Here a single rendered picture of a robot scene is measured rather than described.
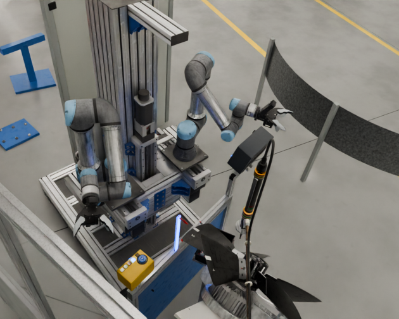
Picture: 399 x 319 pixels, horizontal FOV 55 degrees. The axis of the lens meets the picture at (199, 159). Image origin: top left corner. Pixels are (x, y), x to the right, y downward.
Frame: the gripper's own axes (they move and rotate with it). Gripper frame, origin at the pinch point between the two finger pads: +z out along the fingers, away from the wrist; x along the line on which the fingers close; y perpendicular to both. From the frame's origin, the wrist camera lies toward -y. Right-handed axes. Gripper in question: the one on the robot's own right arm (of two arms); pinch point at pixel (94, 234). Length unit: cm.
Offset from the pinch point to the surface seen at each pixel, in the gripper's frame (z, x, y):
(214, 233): -8, -60, 21
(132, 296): 1, -21, 60
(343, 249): -39, -214, 118
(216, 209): -43, -79, 49
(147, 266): -1.8, -26.6, 35.3
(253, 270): 18, -68, 13
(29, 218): 32, 18, -58
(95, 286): 51, 5, -58
